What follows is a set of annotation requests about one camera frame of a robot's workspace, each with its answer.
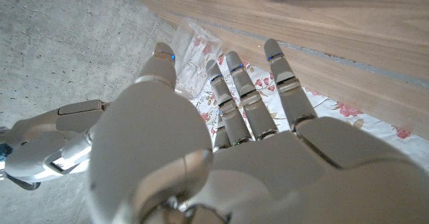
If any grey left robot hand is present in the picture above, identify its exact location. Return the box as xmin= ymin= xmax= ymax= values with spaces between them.
xmin=86 ymin=38 xmax=429 ymax=224

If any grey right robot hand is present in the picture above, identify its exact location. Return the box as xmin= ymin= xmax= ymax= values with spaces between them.
xmin=0 ymin=99 xmax=110 ymax=191

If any clear bottle with white cap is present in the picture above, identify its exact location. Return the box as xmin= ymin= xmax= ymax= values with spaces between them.
xmin=170 ymin=17 xmax=225 ymax=99

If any floral rose backdrop cloth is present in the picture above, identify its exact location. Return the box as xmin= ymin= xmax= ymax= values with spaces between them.
xmin=190 ymin=52 xmax=429 ymax=171

